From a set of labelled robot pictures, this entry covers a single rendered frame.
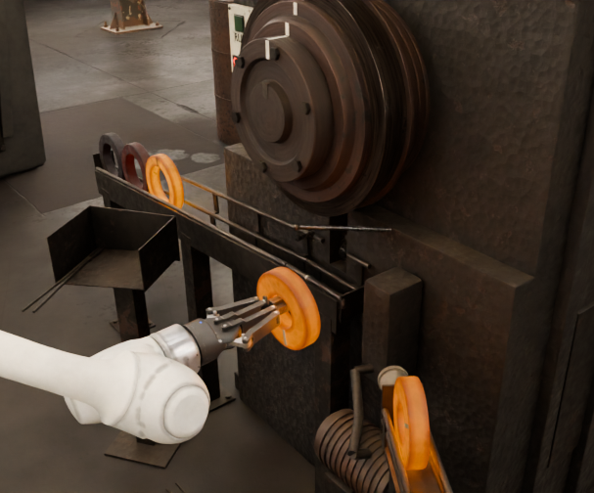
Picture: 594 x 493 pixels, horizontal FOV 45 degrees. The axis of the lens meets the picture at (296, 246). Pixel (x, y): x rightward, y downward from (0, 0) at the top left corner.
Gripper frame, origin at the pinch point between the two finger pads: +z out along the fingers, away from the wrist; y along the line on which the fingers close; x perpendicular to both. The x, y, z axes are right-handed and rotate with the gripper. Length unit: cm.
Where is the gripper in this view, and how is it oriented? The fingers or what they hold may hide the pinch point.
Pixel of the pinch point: (287, 300)
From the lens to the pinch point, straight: 130.5
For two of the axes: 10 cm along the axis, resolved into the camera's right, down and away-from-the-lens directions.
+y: 6.1, 3.6, -7.1
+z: 7.9, -3.4, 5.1
